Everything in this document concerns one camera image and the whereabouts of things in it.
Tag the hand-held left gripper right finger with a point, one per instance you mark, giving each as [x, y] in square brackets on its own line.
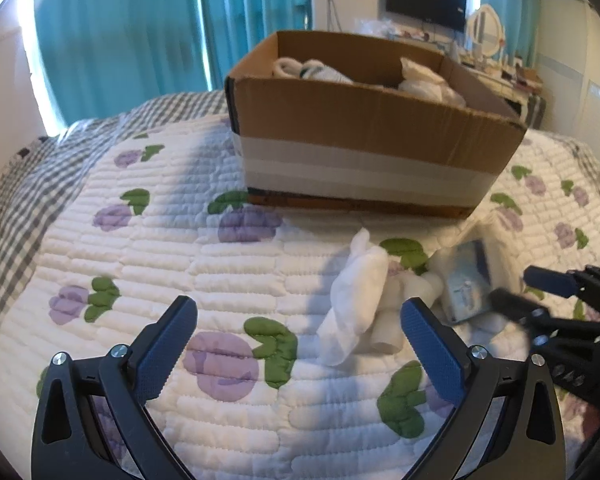
[432, 347]

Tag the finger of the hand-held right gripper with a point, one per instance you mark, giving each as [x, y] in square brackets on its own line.
[550, 280]
[517, 305]

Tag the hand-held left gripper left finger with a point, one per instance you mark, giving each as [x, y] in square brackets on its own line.
[160, 347]

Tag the blue white tissue packet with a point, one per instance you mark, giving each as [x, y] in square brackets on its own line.
[467, 280]

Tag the brown cardboard box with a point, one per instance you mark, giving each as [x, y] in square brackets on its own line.
[355, 125]

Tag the white floral quilt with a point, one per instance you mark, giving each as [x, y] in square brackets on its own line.
[230, 280]

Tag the cluttered dressing table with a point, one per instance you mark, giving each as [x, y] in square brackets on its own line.
[510, 77]

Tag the white crumpled cloth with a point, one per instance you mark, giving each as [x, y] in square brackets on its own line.
[425, 82]

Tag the white oval vanity mirror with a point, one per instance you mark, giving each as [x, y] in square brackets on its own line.
[486, 30]

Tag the white sock with dark stripe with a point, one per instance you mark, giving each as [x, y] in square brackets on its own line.
[312, 70]

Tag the clear plastic bag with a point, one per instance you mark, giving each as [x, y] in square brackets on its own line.
[375, 27]

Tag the teal curtain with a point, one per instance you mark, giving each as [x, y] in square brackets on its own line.
[120, 40]
[255, 15]

